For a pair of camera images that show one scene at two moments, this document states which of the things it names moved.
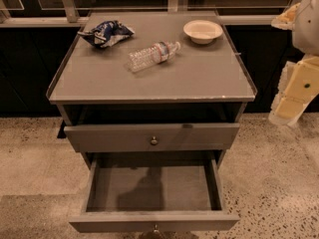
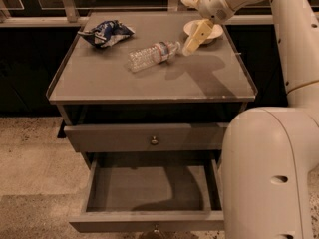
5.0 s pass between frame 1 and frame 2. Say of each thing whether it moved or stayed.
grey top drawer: stayed
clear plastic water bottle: stayed
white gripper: moved
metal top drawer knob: stayed
